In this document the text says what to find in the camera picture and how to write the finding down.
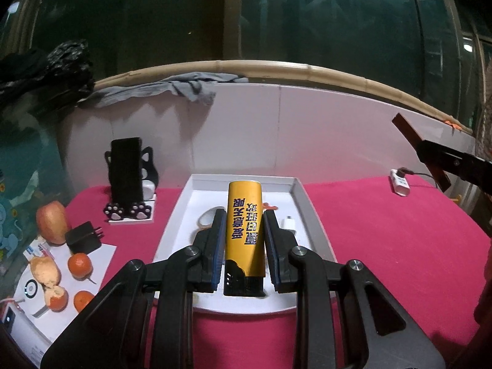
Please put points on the teal printed cloth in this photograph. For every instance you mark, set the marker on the teal printed cloth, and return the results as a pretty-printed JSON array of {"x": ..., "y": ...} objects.
[{"x": 23, "y": 184}]

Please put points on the white power adapter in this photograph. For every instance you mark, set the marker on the white power adapter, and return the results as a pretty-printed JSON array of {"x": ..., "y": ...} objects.
[{"x": 400, "y": 184}]

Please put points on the half peeled tangerine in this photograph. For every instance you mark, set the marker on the half peeled tangerine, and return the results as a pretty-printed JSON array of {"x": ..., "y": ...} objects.
[{"x": 57, "y": 299}]

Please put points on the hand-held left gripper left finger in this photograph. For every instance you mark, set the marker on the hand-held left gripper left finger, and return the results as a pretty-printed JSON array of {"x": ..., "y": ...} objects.
[{"x": 215, "y": 246}]

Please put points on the bamboo rail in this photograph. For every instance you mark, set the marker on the bamboo rail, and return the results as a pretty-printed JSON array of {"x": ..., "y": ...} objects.
[{"x": 269, "y": 67}]

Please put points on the orange plastic piece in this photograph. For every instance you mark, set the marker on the orange plastic piece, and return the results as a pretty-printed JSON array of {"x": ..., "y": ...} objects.
[{"x": 452, "y": 125}]

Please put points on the white device box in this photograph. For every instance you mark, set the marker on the white device box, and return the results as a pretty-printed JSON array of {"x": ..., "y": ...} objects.
[{"x": 27, "y": 334}]

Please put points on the white cardboard tray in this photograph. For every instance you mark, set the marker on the white cardboard tray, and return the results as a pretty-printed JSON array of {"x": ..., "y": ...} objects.
[{"x": 184, "y": 217}]

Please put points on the black cat phone stand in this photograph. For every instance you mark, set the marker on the black cat phone stand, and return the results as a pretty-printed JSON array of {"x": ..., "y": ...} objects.
[{"x": 150, "y": 165}]

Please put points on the small printed carton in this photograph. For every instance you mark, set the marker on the small printed carton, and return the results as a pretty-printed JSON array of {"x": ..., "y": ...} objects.
[{"x": 36, "y": 248}]

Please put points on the white charger cube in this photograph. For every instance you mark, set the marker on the white charger cube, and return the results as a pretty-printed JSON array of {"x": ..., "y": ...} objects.
[{"x": 289, "y": 226}]

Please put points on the orange tangerine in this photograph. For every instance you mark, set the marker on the orange tangerine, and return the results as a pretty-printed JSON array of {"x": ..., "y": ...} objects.
[
  {"x": 82, "y": 300},
  {"x": 80, "y": 265}
]

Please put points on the grey cloth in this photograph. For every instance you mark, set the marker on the grey cloth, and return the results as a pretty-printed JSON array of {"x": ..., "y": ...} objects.
[{"x": 184, "y": 86}]

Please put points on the black phone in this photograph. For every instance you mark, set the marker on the black phone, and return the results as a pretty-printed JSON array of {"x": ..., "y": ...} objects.
[{"x": 127, "y": 169}]

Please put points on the black plug charger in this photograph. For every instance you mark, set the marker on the black plug charger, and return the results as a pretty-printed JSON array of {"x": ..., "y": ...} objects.
[{"x": 80, "y": 238}]

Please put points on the yellow lighter black end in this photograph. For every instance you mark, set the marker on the yellow lighter black end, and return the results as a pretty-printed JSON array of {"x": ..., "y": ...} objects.
[{"x": 244, "y": 219}]

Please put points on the red apple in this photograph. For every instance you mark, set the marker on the red apple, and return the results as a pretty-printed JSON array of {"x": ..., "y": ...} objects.
[{"x": 52, "y": 223}]

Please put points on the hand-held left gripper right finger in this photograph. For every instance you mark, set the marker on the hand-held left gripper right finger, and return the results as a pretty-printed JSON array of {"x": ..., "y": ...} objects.
[{"x": 271, "y": 250}]

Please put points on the orange tangerines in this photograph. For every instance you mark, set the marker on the orange tangerines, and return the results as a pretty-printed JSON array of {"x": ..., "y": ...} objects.
[{"x": 103, "y": 253}]

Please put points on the tangerine peel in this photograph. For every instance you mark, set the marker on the tangerine peel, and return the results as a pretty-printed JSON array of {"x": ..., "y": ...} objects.
[{"x": 44, "y": 271}]

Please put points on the black knitted cloth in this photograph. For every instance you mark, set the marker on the black knitted cloth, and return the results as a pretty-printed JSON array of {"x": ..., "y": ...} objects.
[{"x": 57, "y": 73}]

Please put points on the red lighter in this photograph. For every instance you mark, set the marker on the red lighter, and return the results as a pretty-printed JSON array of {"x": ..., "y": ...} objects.
[{"x": 407, "y": 130}]

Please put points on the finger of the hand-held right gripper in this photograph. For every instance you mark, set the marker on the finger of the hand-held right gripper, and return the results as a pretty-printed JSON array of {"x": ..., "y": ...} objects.
[{"x": 446, "y": 161}]

